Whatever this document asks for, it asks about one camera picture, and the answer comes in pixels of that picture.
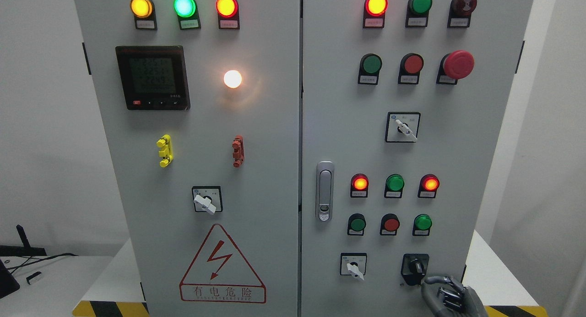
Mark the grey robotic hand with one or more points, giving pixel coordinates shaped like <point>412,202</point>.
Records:
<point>447,297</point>

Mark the black rotary knob switch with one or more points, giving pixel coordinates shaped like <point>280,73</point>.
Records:
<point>414,268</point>

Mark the green push button lower right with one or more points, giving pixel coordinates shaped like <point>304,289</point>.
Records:
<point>421,225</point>

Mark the green push button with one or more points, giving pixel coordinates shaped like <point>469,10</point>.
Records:
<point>421,225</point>
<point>369,69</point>
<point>356,225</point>

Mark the red push button lower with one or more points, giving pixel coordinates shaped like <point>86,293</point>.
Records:
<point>389,225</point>

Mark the red push button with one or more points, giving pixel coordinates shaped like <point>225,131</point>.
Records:
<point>410,68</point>
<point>389,225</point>

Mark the red lit indicator middle right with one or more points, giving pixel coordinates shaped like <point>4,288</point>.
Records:
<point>428,186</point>

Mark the green push button lower left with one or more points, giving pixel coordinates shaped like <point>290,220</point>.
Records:
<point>356,225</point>

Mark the green indicator light middle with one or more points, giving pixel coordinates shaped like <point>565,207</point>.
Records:
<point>394,186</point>

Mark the red lit indicator middle left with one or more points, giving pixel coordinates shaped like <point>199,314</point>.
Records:
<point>359,186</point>

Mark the grey right cabinet door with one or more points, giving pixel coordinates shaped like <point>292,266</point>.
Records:
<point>345,122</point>

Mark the grey cabinet door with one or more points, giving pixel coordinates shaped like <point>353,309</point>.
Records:
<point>345,122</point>
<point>259,199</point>

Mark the red electric hazard warning sticker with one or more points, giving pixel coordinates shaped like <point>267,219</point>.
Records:
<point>219,272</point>

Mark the red emergency stop button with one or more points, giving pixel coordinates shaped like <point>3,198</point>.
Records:
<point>454,66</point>

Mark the red push button upper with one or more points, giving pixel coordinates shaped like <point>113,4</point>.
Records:
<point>410,68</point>

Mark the green push button upper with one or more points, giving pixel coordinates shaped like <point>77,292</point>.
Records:
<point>369,69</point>

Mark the red terminal connector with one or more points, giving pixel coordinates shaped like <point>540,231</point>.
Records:
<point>238,151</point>

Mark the dark red buzzer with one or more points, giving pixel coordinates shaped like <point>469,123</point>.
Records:
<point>460,13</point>

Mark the green indicator light top right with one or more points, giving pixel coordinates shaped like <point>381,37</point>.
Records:
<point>417,14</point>

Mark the red lit indicator top right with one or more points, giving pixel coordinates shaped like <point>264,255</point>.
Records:
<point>374,13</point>

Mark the white lit indicator light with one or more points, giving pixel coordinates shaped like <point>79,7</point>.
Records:
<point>232,79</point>

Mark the yellow terminal connector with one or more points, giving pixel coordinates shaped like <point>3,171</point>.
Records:
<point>165,150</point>

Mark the grey left cabinet door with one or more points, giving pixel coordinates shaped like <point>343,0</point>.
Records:
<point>259,199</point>

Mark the red lit indicator light left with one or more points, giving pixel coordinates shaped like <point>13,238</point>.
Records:
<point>228,14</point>

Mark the black digital power meter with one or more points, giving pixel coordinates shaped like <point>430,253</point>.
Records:
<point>153,77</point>

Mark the green lit indicator light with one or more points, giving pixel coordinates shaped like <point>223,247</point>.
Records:
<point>187,14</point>

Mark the small white usb adapter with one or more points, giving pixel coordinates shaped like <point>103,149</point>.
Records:
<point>34,277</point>

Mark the yellow indicator light top left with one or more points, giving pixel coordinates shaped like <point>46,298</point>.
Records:
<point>144,14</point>

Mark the black device with antenna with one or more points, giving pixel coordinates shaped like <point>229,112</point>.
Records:
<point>24,250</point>

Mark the black object at left edge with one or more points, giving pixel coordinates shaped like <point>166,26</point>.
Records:
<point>8,283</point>

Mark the white selector switch lower right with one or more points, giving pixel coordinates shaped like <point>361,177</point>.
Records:
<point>353,265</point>

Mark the white selector switch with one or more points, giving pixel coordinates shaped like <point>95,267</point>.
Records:
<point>402,127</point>
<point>353,265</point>

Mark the silver door handle lock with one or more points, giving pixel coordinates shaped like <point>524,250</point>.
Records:
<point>324,188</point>

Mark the white selector switch upper right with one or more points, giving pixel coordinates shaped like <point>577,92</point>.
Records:
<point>402,127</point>

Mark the white selector switch left door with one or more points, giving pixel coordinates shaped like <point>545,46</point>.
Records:
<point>207,199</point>

